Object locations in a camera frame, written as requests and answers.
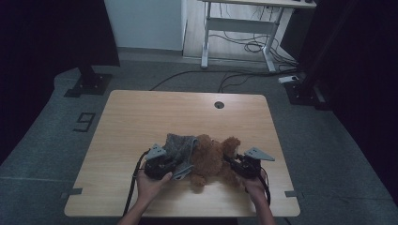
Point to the grey tape strip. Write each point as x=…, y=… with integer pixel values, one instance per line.
x=73, y=192
x=294, y=193

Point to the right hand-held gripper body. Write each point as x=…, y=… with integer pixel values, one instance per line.
x=250, y=167

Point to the white power strip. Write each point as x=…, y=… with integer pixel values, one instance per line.
x=288, y=79

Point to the white metal frame desk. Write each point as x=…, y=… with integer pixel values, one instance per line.
x=241, y=25

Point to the grey fuzzy cloth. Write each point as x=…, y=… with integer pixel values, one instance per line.
x=180, y=146

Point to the black stand base plate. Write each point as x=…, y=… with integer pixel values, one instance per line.
x=308, y=93
x=90, y=84

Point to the dark curtain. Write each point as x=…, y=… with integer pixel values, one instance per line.
x=47, y=47
x=359, y=62

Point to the brown teddy bear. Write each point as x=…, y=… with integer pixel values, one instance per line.
x=212, y=159

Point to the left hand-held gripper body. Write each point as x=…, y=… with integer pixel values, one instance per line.
x=156, y=165

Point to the person's right hand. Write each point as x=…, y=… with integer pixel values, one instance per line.
x=255, y=189

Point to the person's left hand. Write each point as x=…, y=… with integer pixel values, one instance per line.
x=150, y=187

